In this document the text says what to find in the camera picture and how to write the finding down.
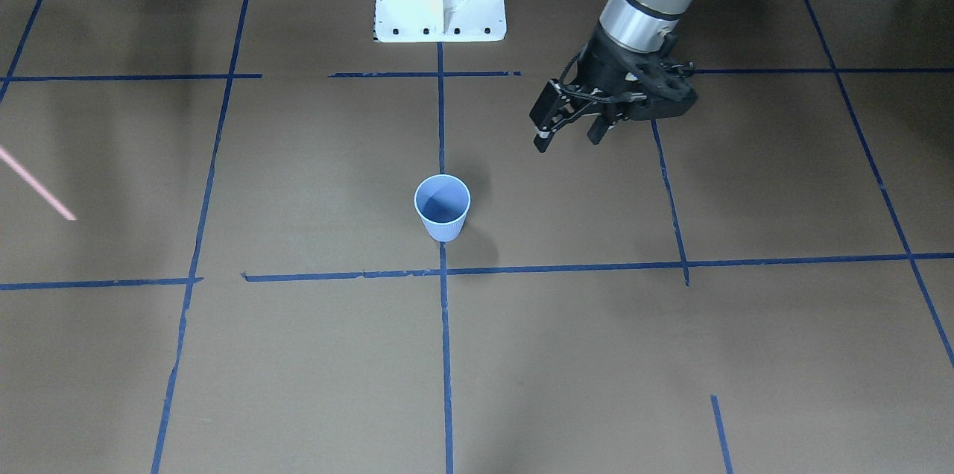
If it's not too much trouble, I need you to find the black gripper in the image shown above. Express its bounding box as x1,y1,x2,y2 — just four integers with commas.
529,25,675,154

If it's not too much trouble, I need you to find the blue paper cup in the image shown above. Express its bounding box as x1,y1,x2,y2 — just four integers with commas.
413,174,473,243

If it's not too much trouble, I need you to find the brown paper table cover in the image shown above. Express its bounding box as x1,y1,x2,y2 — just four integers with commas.
2,0,952,473

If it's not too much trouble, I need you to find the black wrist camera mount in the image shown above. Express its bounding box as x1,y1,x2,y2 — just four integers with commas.
627,57,698,121

